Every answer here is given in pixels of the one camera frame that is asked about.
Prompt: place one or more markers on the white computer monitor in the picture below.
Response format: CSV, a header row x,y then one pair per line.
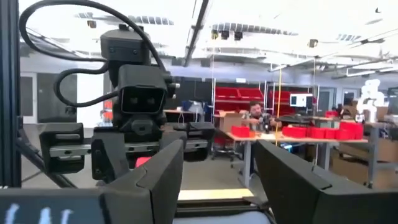
x,y
300,100

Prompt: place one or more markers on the black table edge frame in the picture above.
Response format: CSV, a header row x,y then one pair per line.
x,y
217,208

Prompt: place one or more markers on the large red shelf bin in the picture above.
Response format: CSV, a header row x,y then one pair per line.
x,y
250,94
227,93
286,96

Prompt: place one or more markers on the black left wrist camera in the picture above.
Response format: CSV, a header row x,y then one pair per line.
x,y
140,77

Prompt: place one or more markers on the black aluminium frame post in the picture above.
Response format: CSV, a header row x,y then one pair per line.
x,y
9,93

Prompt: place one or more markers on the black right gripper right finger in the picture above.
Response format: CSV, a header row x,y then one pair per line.
x,y
295,193

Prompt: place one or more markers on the wooden top workbench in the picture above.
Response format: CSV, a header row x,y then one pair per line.
x,y
326,141

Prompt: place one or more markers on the black metal device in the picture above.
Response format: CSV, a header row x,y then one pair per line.
x,y
265,124

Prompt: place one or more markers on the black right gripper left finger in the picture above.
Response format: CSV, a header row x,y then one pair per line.
x,y
149,193

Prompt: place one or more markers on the red plastic bin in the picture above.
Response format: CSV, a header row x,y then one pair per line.
x,y
341,135
240,131
293,132
354,129
330,133
315,133

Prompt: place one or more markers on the black office chair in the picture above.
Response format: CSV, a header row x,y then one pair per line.
x,y
222,149

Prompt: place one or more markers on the person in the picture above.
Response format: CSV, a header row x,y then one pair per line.
x,y
256,116

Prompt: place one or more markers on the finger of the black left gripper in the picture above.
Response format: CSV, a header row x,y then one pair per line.
x,y
172,138
109,158

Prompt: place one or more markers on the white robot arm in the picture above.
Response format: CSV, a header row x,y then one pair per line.
x,y
370,93

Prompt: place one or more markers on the brown cardboard box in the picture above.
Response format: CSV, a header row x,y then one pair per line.
x,y
349,171
230,123

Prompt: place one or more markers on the red rectangular block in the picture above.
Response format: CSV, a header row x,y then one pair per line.
x,y
142,161

